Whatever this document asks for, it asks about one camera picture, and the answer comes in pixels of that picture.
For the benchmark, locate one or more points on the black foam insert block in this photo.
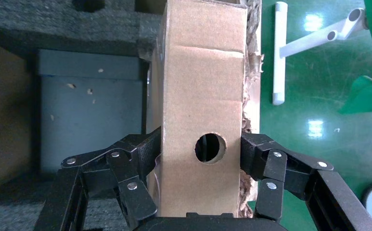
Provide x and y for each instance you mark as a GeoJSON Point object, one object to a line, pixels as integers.
{"type": "Point", "coordinates": [13, 210]}
{"type": "Point", "coordinates": [61, 25]}

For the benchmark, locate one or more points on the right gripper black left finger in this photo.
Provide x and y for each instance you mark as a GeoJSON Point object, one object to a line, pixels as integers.
{"type": "Point", "coordinates": [122, 178]}

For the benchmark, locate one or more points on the green table cloth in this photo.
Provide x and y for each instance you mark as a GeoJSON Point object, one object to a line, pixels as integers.
{"type": "Point", "coordinates": [367, 95]}

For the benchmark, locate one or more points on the large open cardboard carton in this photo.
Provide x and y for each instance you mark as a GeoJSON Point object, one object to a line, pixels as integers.
{"type": "Point", "coordinates": [4, 111]}

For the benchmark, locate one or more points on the small brown box with hole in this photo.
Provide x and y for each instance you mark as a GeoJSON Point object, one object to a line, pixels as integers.
{"type": "Point", "coordinates": [201, 95]}

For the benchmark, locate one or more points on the white tubular table leg frame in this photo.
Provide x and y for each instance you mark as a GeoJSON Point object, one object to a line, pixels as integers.
{"type": "Point", "coordinates": [279, 54]}

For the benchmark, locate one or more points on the grey panel inside carton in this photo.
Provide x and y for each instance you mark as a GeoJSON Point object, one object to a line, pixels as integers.
{"type": "Point", "coordinates": [90, 121]}

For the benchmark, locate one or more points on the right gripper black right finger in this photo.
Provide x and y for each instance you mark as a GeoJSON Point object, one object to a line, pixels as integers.
{"type": "Point", "coordinates": [287, 178]}

